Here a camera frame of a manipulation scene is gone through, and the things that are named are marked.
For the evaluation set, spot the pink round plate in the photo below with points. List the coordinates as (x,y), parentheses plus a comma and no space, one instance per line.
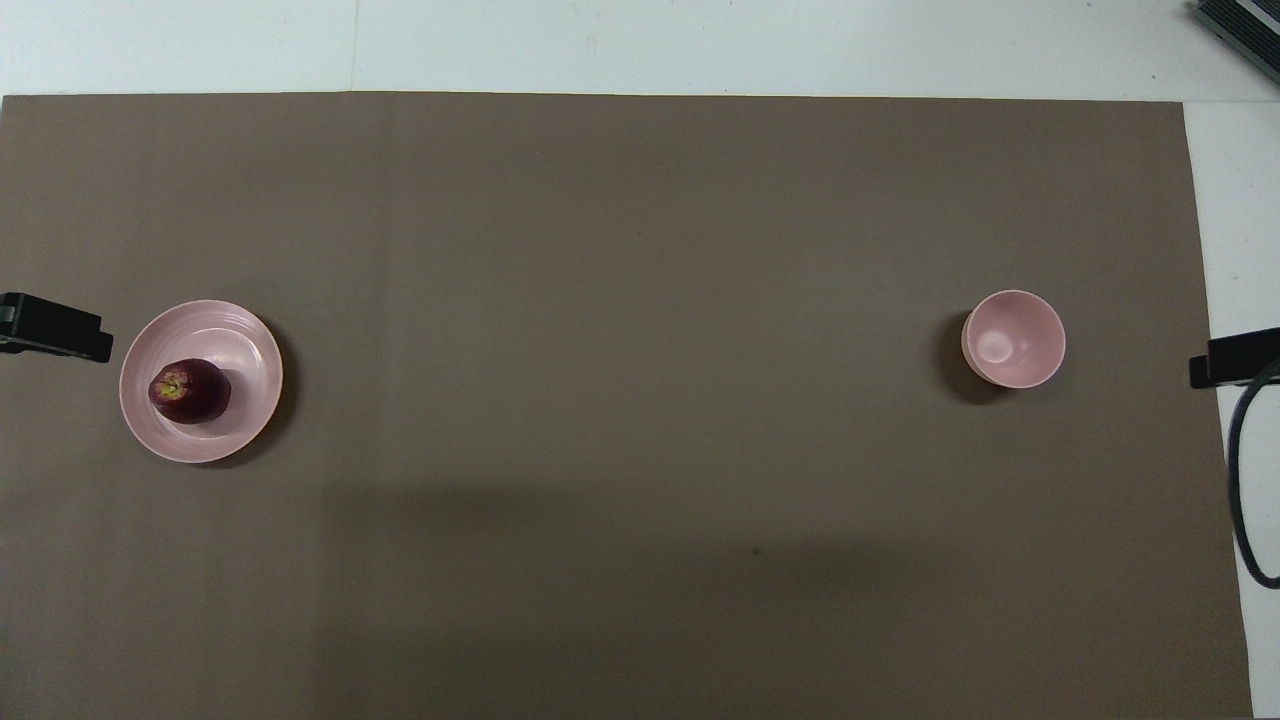
(240,350)

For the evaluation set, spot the brown table mat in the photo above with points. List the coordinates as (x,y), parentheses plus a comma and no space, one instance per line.
(640,300)

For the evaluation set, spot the pink bowl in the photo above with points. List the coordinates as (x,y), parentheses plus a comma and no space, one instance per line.
(1015,340)

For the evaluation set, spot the grey ribbed device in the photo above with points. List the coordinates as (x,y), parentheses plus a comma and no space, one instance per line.
(1245,25)

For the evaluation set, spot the dark red apple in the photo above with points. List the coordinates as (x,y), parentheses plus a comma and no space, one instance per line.
(192,392)

